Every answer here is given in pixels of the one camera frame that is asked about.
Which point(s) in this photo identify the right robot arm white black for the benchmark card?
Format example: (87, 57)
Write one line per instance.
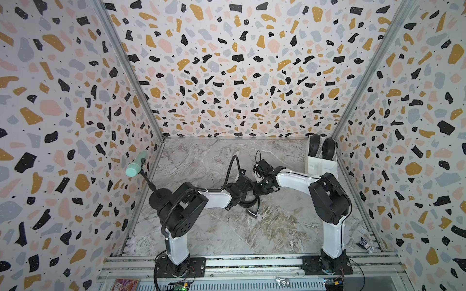
(331, 203)

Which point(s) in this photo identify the pink printed card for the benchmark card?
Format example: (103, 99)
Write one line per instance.
(125, 284)

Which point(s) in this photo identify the black belt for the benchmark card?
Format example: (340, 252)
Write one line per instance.
(251, 204)
(314, 144)
(328, 149)

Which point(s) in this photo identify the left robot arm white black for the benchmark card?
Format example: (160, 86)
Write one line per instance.
(178, 211)

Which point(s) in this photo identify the aluminium mounting rail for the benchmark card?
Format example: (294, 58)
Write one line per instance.
(267, 266)

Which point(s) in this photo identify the green microphone on black stand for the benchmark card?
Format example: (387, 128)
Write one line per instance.
(136, 168)

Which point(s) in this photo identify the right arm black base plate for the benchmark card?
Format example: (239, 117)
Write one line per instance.
(320, 267)

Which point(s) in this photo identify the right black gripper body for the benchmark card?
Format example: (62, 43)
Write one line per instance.
(261, 188)

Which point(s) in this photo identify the white storage roll organizer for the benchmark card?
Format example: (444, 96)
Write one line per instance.
(318, 166)

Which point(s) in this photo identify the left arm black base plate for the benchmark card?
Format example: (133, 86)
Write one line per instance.
(190, 267)

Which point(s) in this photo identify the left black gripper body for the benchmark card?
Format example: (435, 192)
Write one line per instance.
(232, 187)

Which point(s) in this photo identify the small crumpled wrapper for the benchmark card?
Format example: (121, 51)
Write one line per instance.
(366, 245)

